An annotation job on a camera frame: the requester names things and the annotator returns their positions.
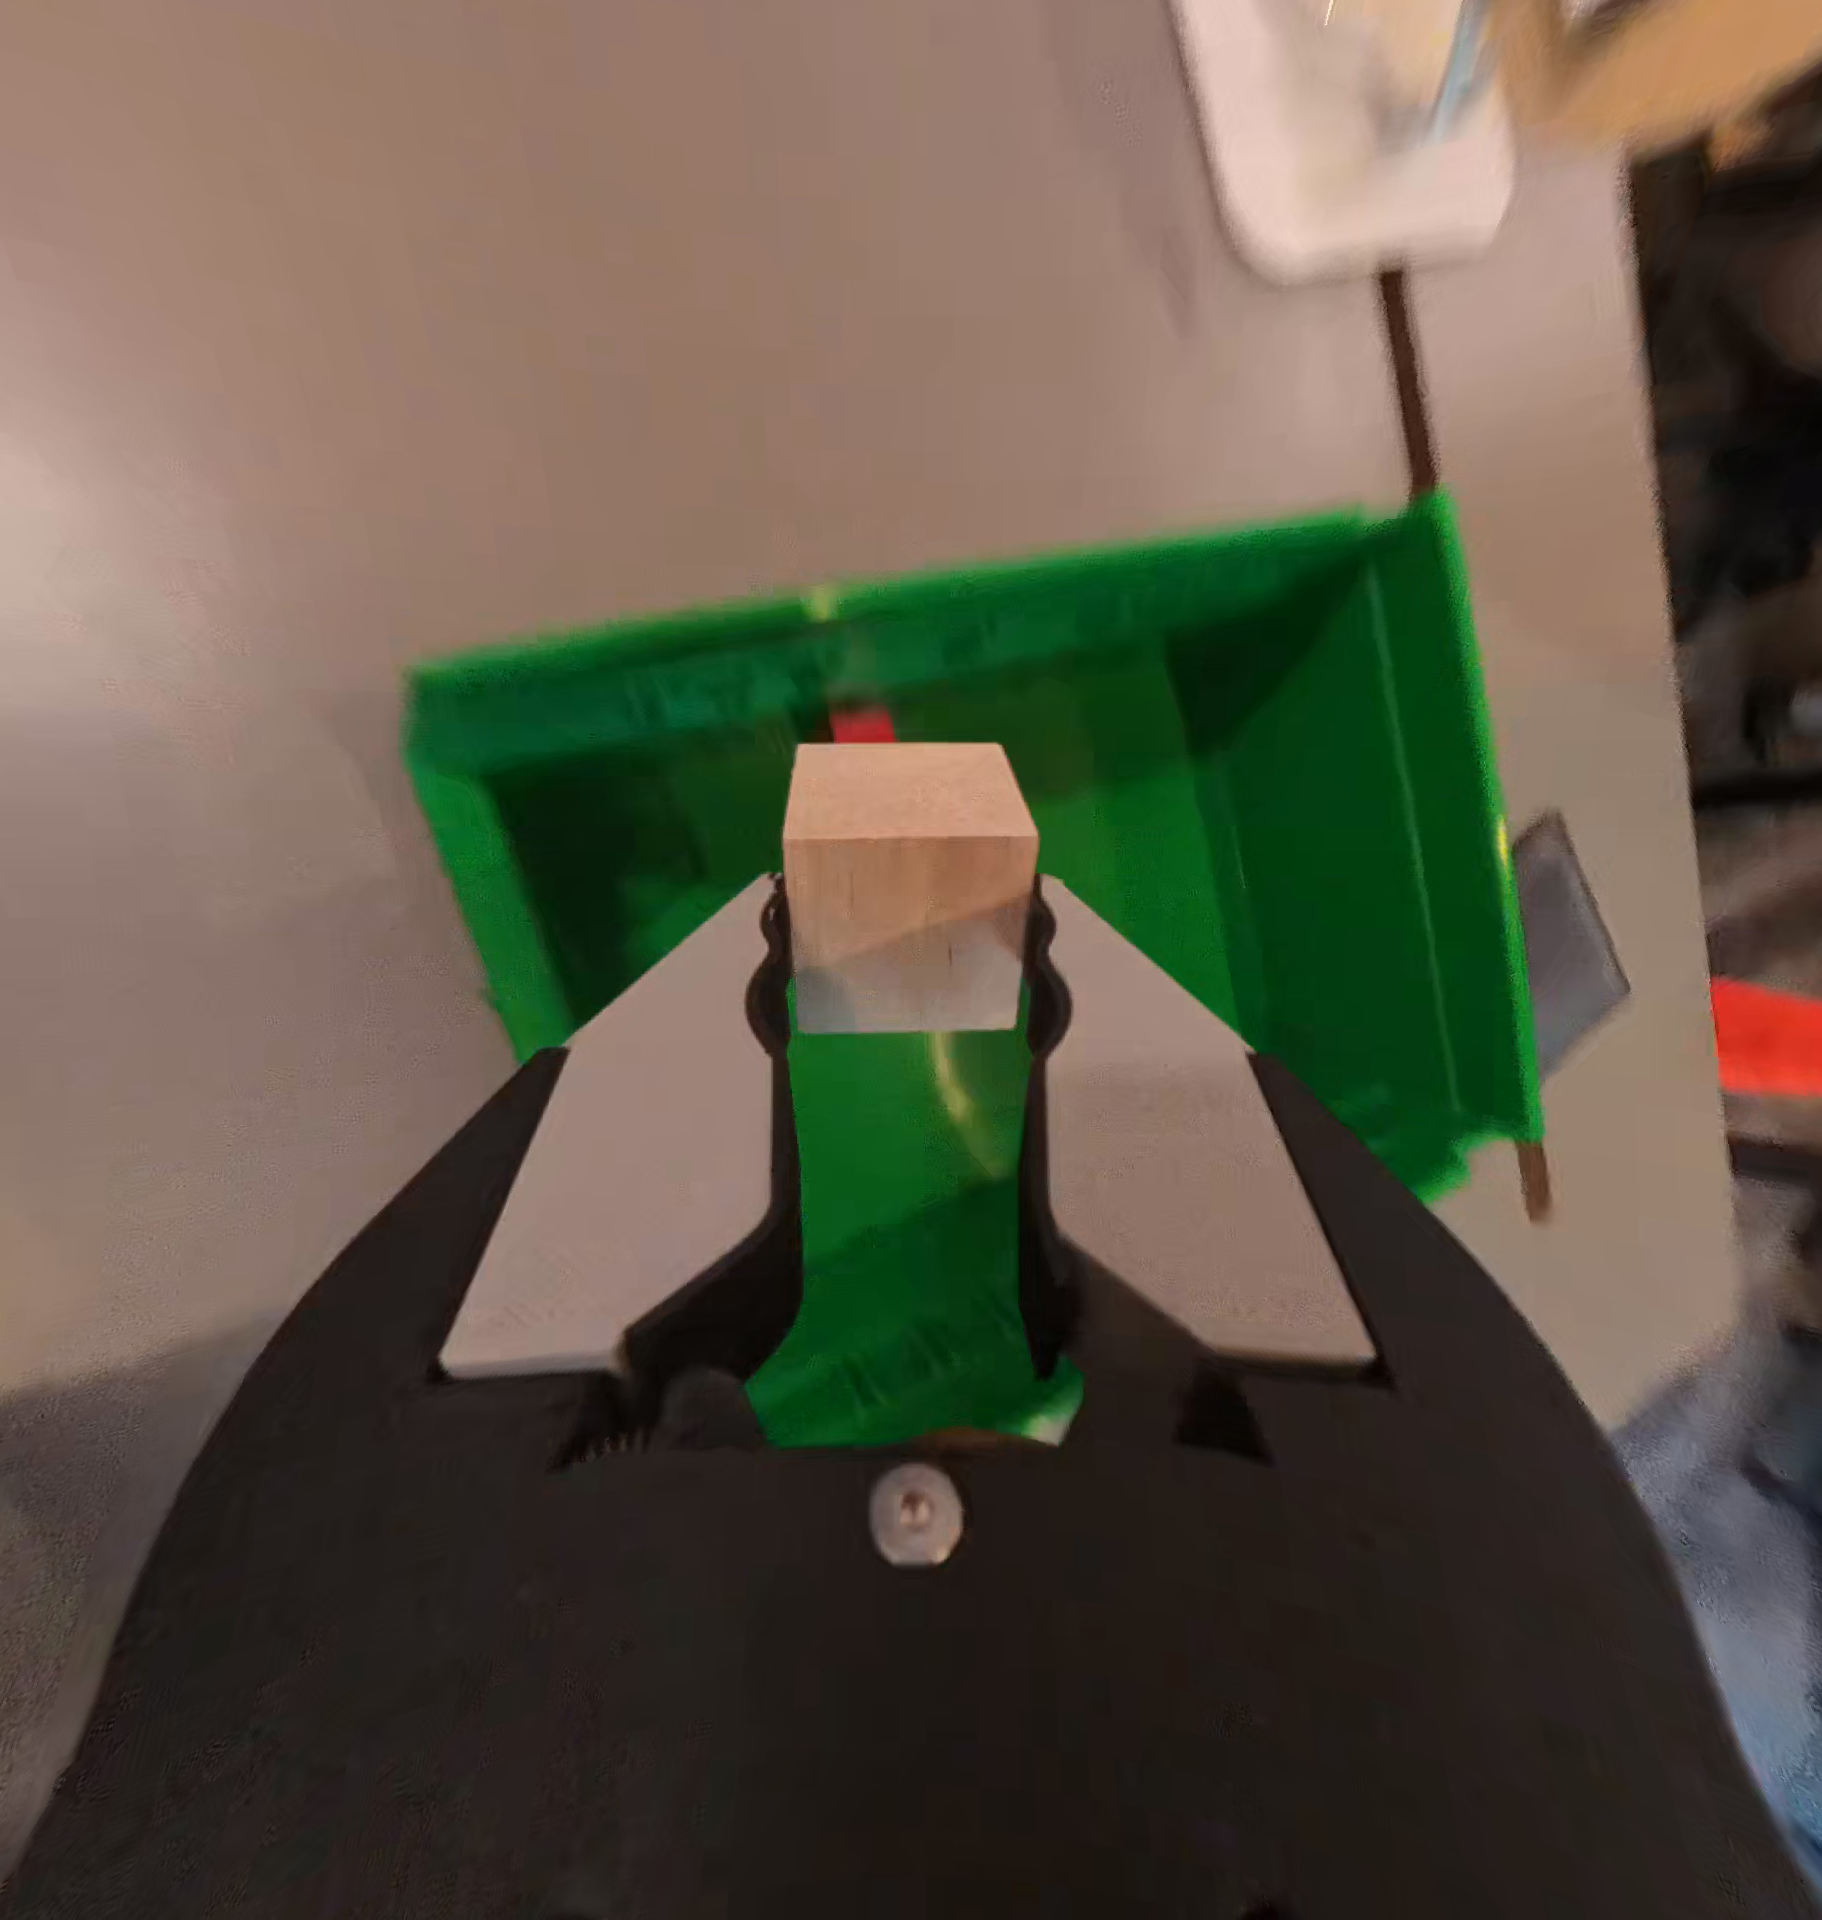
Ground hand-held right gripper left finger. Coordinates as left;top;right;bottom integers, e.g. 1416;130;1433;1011
439;874;801;1387

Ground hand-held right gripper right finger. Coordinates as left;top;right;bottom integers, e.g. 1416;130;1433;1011
1012;874;1380;1375

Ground green plastic bin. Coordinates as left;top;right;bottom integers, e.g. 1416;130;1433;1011
402;488;1550;1448

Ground medium natural wooden cube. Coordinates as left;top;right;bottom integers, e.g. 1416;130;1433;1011
779;741;1039;1037

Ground orange traffic cone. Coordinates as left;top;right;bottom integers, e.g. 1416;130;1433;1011
1708;974;1822;1107

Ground grey desk cable cover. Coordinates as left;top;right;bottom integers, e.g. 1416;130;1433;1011
1508;808;1634;1082

